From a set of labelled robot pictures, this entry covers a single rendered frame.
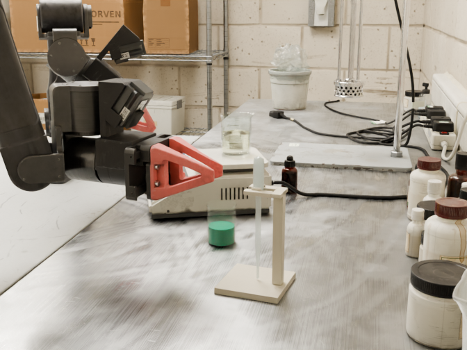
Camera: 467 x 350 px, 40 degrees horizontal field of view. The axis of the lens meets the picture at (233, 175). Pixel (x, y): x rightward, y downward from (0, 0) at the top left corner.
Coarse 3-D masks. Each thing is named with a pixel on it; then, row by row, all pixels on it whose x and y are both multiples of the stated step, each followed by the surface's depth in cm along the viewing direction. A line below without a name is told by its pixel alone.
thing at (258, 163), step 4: (256, 160) 75; (260, 160) 75; (256, 164) 75; (260, 164) 75; (256, 168) 75; (260, 168) 75; (256, 172) 75; (260, 172) 75; (256, 176) 75; (260, 176) 75; (256, 180) 75; (260, 180) 75; (256, 184) 75; (260, 184) 75
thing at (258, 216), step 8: (256, 200) 76; (256, 208) 77; (256, 216) 77; (256, 224) 77; (256, 232) 77; (256, 240) 78; (256, 248) 78; (256, 256) 78; (256, 264) 79; (256, 272) 79
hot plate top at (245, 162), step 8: (208, 152) 111; (216, 152) 111; (256, 152) 111; (216, 160) 105; (224, 160) 105; (232, 160) 105; (240, 160) 105; (248, 160) 105; (264, 160) 105; (224, 168) 103; (232, 168) 103; (240, 168) 104; (248, 168) 104
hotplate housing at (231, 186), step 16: (224, 176) 103; (240, 176) 104; (192, 192) 103; (208, 192) 103; (224, 192) 104; (240, 192) 104; (160, 208) 102; (176, 208) 103; (192, 208) 103; (240, 208) 105
